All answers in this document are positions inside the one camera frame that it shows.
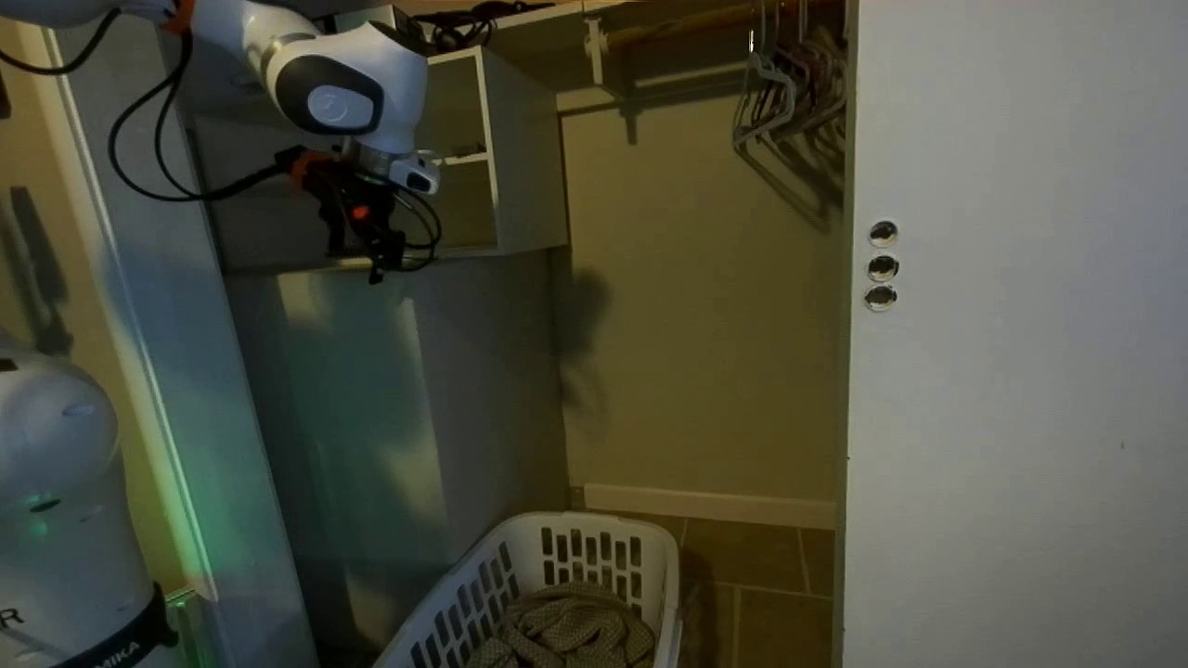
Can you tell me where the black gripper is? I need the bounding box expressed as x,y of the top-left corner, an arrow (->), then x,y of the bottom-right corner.
285,146 -> 411,287

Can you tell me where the white closet shelf tower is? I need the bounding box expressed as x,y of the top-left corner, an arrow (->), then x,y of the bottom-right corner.
181,40 -> 577,659

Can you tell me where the white plastic laundry basket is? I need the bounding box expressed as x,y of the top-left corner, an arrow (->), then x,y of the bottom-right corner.
367,509 -> 686,668

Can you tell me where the wooden closet rod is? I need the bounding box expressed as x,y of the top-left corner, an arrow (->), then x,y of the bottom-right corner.
606,0 -> 794,48

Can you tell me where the grey clothes pile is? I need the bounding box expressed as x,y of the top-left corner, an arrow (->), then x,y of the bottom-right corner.
460,582 -> 661,668

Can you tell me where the white closet baseboard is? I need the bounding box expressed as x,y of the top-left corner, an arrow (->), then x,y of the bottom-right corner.
577,478 -> 844,534

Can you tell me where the white closet door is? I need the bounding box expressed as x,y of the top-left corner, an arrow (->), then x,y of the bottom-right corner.
834,0 -> 1188,668

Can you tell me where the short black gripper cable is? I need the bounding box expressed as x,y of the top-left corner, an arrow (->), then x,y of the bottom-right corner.
367,183 -> 450,278

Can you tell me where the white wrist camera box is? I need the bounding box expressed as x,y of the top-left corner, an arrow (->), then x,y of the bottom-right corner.
390,147 -> 445,200

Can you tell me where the white closet door frame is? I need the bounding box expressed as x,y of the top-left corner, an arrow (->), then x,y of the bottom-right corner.
45,0 -> 325,668

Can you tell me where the long black looped cable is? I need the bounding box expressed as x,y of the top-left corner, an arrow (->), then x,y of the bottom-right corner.
103,8 -> 305,207

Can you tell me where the white rod bracket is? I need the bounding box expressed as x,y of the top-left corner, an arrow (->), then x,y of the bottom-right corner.
581,13 -> 622,89

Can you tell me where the thin black cable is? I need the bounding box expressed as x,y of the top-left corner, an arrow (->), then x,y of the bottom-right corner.
0,8 -> 128,81

